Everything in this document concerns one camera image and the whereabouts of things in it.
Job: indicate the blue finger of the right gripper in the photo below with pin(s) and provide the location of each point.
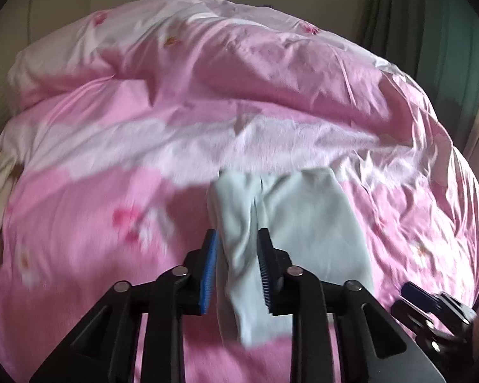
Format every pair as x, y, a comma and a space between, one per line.
417, 296
411, 316

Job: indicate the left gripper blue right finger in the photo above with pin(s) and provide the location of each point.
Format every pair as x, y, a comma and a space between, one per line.
270, 270

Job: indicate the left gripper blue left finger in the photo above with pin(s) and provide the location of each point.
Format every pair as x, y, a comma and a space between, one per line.
206, 269

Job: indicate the light blue long-sleeve shirt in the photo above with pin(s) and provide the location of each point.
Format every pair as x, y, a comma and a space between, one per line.
287, 247

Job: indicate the pink floral duvet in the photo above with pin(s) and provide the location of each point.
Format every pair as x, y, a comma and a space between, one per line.
123, 119

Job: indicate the dark green curtain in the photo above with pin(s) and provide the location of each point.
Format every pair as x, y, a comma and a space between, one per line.
436, 42

